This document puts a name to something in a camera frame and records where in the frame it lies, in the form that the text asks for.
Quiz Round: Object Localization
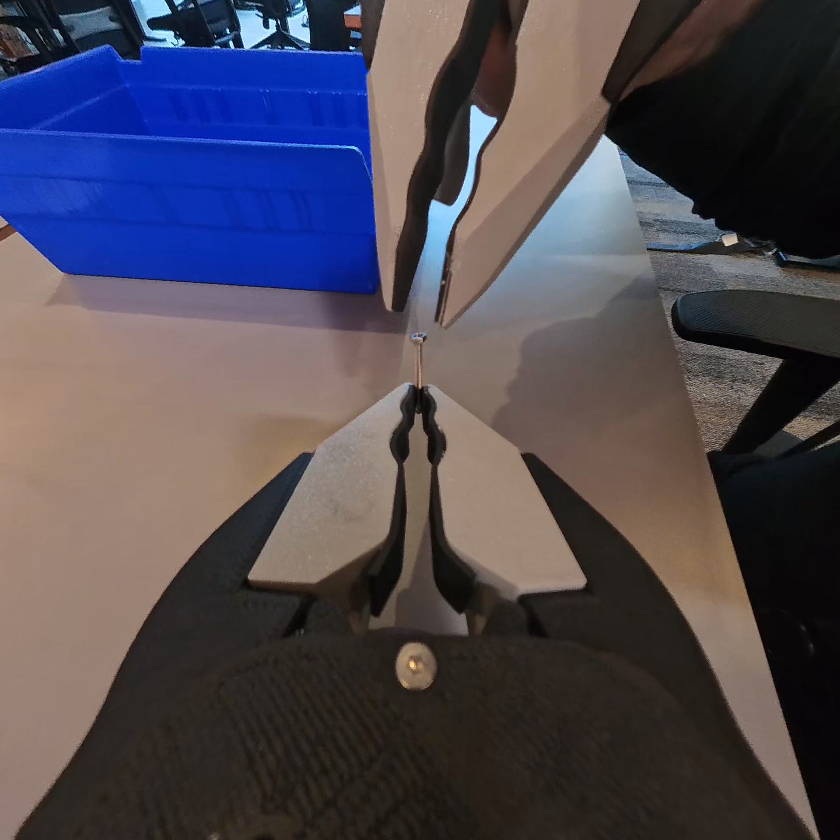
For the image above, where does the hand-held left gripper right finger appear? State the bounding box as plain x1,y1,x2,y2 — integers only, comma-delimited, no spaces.
423,384,589,618

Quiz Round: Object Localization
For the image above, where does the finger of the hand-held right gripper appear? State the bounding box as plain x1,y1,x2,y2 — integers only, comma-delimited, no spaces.
435,0,642,329
365,0,488,312

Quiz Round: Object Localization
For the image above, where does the person's body in black clothes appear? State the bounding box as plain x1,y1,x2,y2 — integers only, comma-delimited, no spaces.
709,433,840,834

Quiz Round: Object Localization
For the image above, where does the person's right hand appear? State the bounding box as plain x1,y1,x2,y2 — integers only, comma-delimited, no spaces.
476,23,522,114

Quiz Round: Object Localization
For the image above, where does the large blue plastic bin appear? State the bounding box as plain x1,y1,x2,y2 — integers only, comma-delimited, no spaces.
0,45,382,294

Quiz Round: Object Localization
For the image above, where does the person's right forearm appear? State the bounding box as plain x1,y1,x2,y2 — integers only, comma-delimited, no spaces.
607,0,840,260

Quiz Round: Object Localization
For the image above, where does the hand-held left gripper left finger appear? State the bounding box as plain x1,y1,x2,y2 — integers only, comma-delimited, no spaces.
245,382,413,621

